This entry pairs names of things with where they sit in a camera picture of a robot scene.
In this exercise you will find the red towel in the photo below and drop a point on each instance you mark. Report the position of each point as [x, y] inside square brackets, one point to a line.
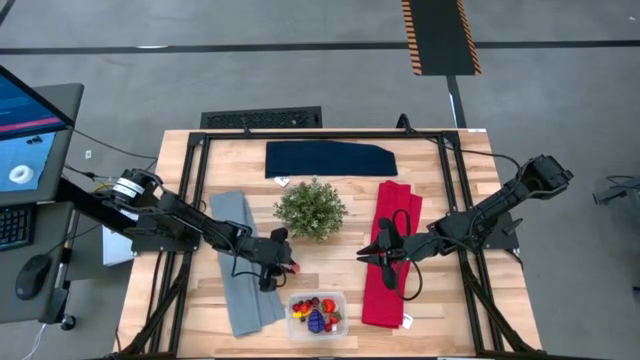
[395, 205]

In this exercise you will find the purple toy grape bunch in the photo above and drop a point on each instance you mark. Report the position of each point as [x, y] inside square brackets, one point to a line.
[316, 321]

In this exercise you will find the yellow toy banana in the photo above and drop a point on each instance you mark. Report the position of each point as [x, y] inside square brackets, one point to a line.
[298, 315]

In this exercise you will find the white box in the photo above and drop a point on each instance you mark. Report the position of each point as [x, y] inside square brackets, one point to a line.
[115, 247]

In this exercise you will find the black desk support beam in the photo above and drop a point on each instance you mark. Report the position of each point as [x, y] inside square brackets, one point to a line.
[80, 200]

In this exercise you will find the black orange-striped floor mat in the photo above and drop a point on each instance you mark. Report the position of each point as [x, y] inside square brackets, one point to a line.
[440, 35]

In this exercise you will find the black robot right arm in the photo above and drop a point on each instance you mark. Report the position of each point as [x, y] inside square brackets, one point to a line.
[500, 200]

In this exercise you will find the large red toy strawberry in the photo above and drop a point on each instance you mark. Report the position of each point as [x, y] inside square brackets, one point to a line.
[328, 305]

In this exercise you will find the black keyboard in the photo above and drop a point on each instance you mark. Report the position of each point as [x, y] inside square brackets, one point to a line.
[12, 227]

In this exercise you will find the leafy red toy strawberry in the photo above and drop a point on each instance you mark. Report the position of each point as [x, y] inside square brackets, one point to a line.
[334, 319]

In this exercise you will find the small red toy strawberry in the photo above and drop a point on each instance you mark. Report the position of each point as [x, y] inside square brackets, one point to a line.
[296, 268]

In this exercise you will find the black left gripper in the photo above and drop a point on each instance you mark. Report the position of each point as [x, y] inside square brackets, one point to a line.
[270, 255]

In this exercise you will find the computer monitor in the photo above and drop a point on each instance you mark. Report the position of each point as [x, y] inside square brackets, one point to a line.
[25, 110]

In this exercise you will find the black chair base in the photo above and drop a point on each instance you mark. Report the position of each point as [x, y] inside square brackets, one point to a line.
[620, 190]

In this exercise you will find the grey towel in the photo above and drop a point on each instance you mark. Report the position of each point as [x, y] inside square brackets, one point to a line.
[250, 310]

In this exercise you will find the green artificial potted plant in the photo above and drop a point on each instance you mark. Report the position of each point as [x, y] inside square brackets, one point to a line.
[310, 210]

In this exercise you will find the grey computer desk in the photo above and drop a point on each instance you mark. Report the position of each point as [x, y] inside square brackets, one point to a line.
[65, 115]

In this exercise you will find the black perforated panel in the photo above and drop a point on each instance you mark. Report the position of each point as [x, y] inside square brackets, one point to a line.
[260, 119]

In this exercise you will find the clear plastic tupperware container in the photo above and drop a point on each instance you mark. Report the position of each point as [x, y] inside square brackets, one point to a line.
[300, 335]

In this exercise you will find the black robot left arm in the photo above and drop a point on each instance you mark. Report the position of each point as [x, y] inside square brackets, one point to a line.
[200, 227]

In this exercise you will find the navy blue towel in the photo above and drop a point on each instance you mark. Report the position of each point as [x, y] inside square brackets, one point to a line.
[325, 159]

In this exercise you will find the black computer mouse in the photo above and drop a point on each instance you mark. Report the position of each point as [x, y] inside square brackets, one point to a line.
[32, 275]

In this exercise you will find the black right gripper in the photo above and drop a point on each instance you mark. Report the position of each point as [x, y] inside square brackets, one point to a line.
[405, 247]

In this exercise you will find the black aluminium table frame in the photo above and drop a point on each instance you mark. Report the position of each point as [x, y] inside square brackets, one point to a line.
[240, 135]

